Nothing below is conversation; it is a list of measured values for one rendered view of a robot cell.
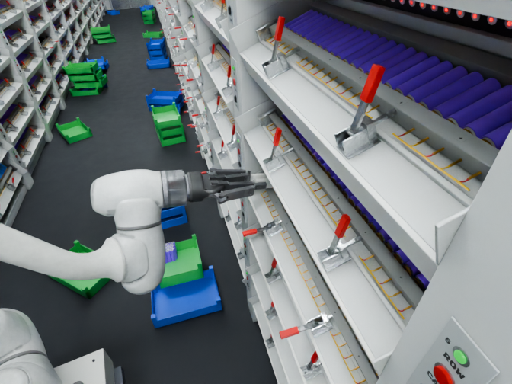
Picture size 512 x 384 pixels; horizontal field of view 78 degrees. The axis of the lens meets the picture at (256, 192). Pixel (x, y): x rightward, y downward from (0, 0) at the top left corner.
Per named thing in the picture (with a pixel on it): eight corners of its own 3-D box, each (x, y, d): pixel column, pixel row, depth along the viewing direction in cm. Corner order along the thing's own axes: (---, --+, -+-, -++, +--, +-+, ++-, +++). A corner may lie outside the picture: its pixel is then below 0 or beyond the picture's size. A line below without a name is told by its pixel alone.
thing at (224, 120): (244, 184, 104) (225, 154, 95) (211, 111, 149) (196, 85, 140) (299, 155, 103) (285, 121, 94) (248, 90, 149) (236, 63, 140)
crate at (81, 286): (48, 276, 161) (41, 267, 156) (81, 249, 175) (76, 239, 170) (89, 299, 150) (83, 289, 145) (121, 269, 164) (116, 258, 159)
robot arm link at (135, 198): (159, 167, 81) (164, 217, 82) (92, 171, 76) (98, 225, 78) (161, 168, 70) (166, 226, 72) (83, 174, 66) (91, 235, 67)
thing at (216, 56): (241, 131, 92) (219, 90, 82) (206, 68, 137) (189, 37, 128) (302, 97, 91) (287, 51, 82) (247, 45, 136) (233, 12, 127)
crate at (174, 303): (155, 328, 138) (151, 318, 133) (153, 290, 153) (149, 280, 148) (222, 309, 144) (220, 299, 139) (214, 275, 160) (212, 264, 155)
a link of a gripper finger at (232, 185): (210, 180, 78) (211, 183, 77) (254, 178, 81) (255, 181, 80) (210, 192, 81) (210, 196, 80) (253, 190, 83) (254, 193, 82)
